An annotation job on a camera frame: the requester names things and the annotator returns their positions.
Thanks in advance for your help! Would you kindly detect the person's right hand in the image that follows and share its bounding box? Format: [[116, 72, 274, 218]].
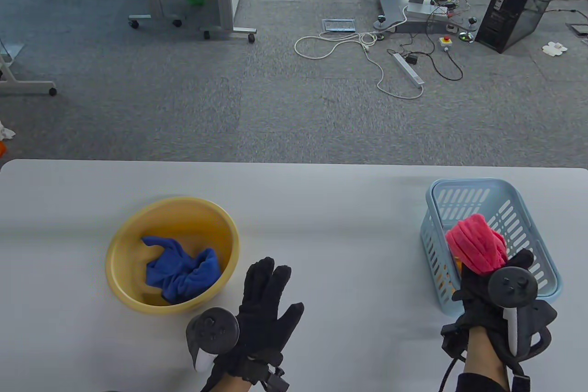
[[441, 249, 535, 365]]

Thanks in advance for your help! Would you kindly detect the person's left hand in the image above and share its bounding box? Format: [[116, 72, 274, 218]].
[[201, 257, 305, 392]]

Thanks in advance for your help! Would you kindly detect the pink cloth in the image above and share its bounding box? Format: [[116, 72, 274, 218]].
[[445, 214, 509, 274]]

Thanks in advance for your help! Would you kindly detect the person's left forearm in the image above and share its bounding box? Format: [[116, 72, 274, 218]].
[[215, 371, 258, 392]]

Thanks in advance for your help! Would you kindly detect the person's right forearm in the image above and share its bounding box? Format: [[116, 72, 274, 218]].
[[457, 327, 513, 392]]

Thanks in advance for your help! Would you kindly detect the black right wrist controller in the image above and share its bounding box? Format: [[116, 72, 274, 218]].
[[488, 265, 559, 361]]

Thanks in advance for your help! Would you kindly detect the black wrist controller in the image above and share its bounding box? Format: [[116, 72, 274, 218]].
[[186, 307, 241, 372], [488, 265, 559, 361]]

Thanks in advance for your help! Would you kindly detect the light blue plastic basket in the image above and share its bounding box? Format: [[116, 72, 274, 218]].
[[419, 178, 563, 318]]

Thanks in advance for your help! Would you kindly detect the black left wrist tracker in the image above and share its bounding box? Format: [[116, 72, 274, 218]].
[[247, 354, 291, 392]]

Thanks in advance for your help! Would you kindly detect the orange item in basket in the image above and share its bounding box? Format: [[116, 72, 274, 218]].
[[439, 252, 464, 294]]

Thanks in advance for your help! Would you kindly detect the black left wrist controller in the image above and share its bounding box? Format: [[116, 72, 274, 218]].
[[186, 307, 241, 372]]

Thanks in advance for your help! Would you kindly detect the blue cloth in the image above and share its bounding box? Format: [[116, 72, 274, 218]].
[[141, 236, 222, 305]]

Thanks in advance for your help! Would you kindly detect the yellow plastic basin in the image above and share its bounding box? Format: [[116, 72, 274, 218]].
[[105, 197, 241, 316]]

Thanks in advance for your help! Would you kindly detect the white power strip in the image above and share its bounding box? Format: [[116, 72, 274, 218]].
[[392, 52, 426, 87]]

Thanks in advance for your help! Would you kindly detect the black computer tower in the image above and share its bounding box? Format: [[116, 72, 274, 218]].
[[474, 0, 571, 54]]

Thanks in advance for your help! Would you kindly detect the metal floor box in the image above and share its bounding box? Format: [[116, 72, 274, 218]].
[[321, 18, 357, 34]]

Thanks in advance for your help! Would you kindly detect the grey table leg with caster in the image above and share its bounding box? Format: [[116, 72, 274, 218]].
[[0, 38, 58, 97]]

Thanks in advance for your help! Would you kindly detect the black glove cable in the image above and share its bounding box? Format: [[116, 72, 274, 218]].
[[440, 354, 465, 392]]

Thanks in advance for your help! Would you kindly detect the black power adapter with cable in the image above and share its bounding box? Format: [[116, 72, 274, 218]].
[[387, 36, 464, 81]]

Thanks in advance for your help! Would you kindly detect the white cable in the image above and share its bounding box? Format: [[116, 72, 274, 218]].
[[294, 5, 425, 100]]

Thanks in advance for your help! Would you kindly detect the grey stand base plate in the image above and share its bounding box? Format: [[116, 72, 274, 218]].
[[360, 0, 478, 43]]

